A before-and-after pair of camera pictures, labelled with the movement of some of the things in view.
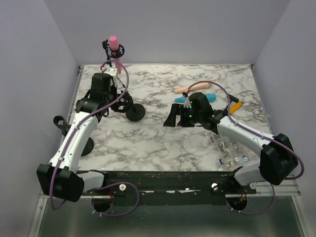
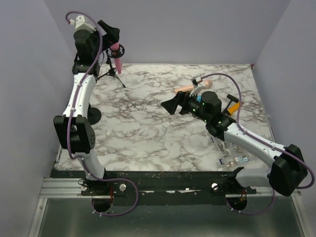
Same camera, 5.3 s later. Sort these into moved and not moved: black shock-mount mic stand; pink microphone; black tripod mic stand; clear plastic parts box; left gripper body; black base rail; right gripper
Moved: right gripper; black shock-mount mic stand; left gripper body
Not moved: pink microphone; black tripod mic stand; clear plastic parts box; black base rail
